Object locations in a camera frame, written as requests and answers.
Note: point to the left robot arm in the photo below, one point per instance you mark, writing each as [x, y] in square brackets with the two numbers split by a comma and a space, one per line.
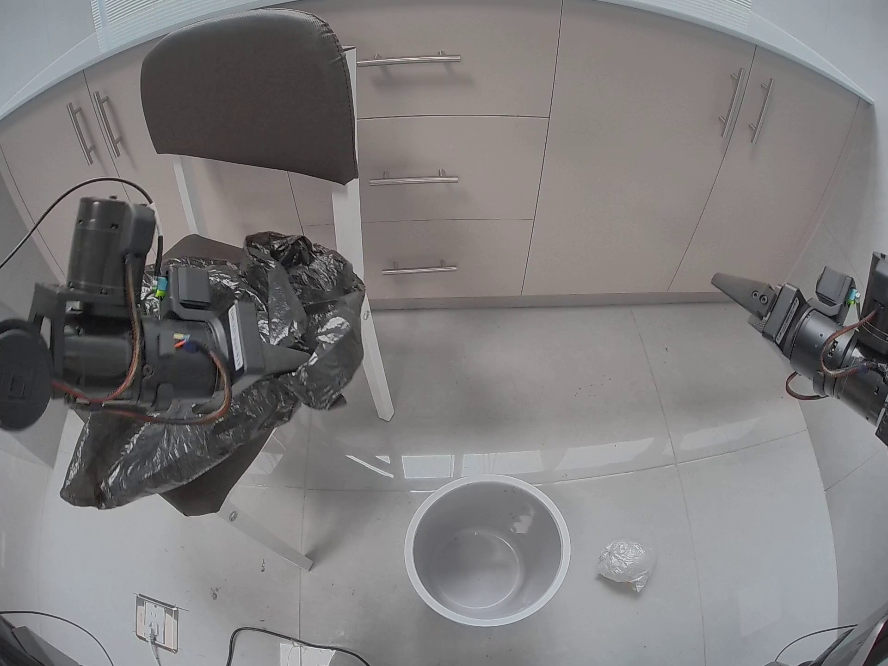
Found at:
[104, 247]

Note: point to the grey padded white-framed chair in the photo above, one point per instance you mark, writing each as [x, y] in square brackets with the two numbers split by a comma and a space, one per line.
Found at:
[250, 94]

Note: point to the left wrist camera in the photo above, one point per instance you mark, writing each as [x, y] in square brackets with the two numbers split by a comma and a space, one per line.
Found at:
[191, 288]

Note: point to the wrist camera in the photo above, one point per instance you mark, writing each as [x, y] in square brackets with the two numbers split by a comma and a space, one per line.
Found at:
[832, 288]
[191, 288]

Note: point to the white trash bin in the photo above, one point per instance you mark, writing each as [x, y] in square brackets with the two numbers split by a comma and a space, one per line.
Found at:
[485, 566]

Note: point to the black plastic bag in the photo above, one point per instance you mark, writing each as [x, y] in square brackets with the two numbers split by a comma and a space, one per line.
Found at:
[319, 316]

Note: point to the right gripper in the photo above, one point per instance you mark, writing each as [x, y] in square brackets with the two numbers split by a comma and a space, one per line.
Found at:
[815, 351]

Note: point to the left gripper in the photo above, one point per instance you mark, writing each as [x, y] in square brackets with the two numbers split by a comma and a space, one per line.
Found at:
[187, 365]

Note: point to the clear plastic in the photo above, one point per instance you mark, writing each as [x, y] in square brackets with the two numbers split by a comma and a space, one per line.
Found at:
[628, 563]

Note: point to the beige cabinet with drawers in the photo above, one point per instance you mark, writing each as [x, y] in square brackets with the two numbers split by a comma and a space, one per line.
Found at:
[624, 164]

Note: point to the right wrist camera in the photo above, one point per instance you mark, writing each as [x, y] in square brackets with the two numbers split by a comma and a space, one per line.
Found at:
[832, 288]

